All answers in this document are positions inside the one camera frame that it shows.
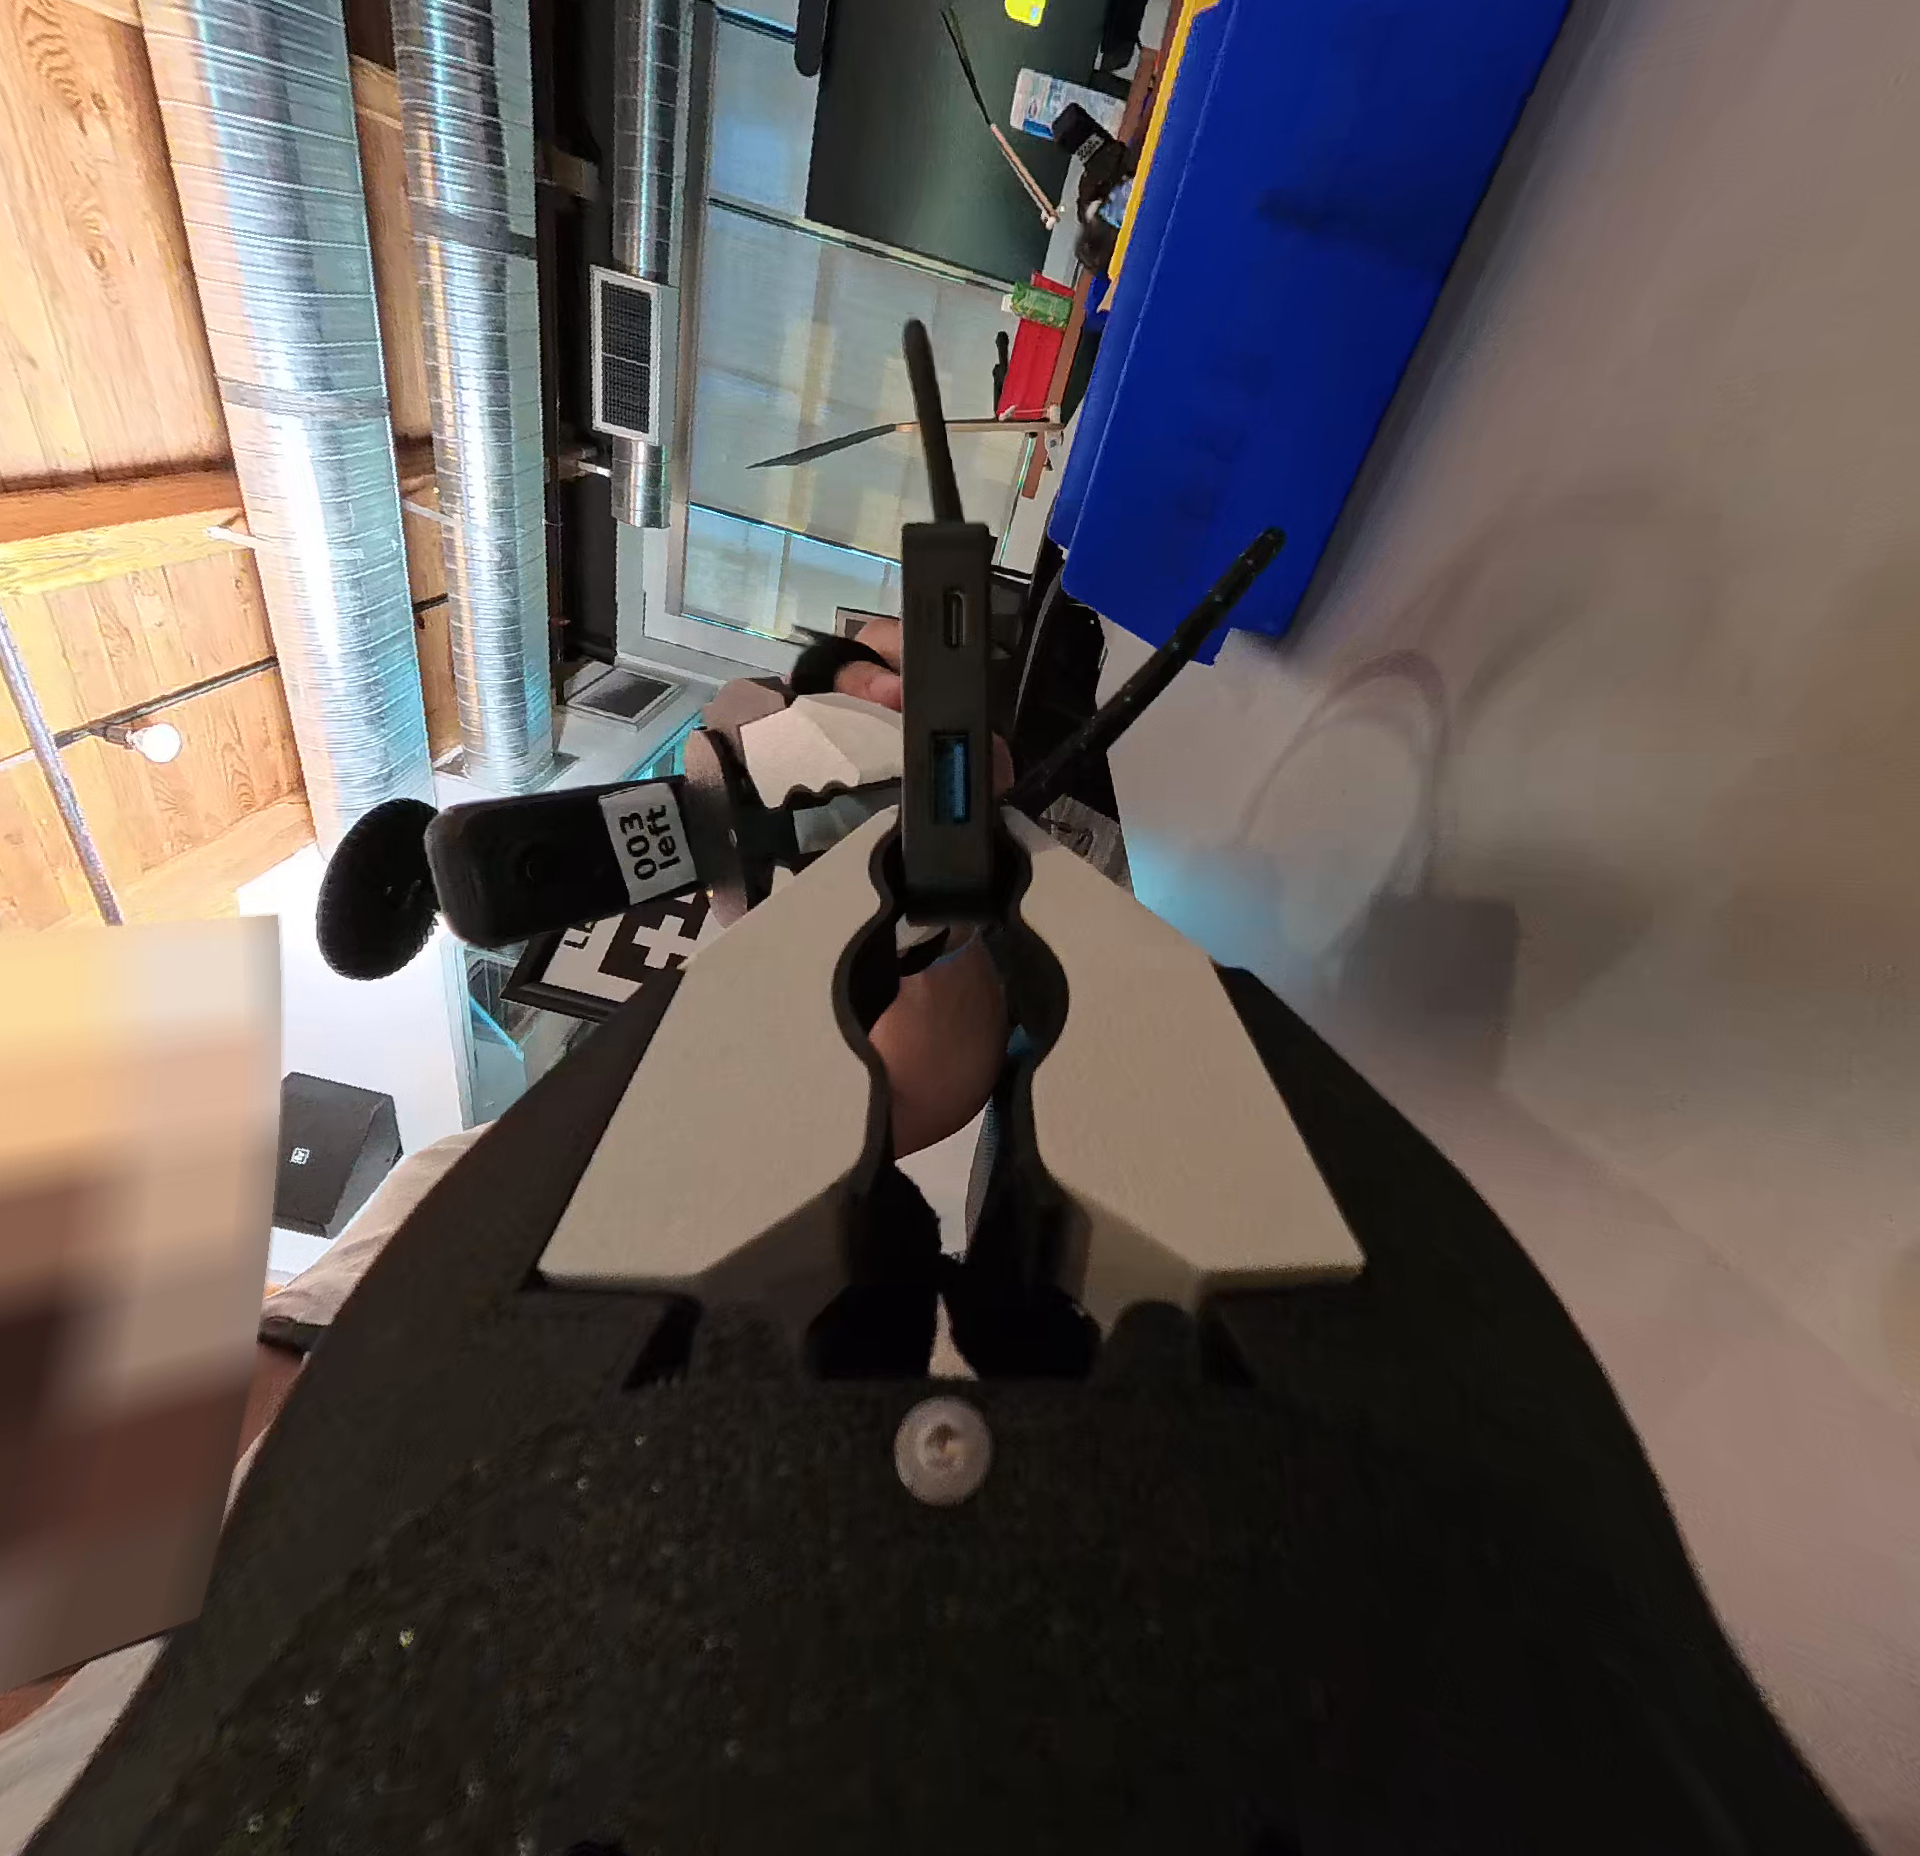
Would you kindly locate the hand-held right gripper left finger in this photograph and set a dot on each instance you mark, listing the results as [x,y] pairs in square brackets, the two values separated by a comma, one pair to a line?
[706,1133]

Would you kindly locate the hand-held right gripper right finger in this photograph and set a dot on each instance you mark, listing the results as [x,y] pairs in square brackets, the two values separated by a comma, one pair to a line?
[1199,1133]

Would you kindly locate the black USB hub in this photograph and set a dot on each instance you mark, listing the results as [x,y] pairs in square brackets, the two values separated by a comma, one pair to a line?
[954,854]

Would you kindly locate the blue plastic bin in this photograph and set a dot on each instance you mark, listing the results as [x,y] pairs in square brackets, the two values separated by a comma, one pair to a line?
[1319,236]

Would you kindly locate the person's left forearm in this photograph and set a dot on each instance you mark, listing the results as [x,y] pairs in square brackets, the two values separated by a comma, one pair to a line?
[937,1060]

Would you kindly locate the grey desk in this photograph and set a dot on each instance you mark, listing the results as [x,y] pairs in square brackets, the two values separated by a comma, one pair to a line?
[1649,687]

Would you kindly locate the person's left hand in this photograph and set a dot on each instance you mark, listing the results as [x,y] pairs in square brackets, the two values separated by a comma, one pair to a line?
[887,671]

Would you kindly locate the black and white tag sign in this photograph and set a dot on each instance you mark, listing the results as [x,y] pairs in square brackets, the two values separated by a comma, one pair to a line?
[667,934]

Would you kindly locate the blue wristband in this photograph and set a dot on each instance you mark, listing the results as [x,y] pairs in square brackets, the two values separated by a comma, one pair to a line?
[1019,1047]

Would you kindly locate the black cube speaker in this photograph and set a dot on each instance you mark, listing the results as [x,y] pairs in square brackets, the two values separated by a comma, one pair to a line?
[338,1152]

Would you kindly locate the round ceiling light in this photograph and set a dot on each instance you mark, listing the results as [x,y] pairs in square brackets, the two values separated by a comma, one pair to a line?
[153,741]

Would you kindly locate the metal pipe with red clamp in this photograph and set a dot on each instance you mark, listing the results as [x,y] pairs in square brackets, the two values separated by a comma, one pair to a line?
[64,789]

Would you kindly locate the white ceiling vent grille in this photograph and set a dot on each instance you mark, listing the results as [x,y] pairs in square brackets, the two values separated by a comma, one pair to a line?
[623,358]

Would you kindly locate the red box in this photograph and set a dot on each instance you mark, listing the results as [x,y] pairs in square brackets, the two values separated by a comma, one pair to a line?
[1033,372]

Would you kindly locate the silver ribbed air duct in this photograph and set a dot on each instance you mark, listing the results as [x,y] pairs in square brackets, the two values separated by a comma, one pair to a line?
[474,309]

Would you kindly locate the silver foil-wrapped duct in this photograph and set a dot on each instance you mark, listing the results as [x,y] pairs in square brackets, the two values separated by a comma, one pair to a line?
[287,309]

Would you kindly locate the narrow silver duct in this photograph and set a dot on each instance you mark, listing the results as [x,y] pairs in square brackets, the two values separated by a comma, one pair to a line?
[654,160]

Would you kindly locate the large dark wall screen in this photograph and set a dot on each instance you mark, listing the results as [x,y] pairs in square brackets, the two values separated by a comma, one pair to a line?
[931,87]

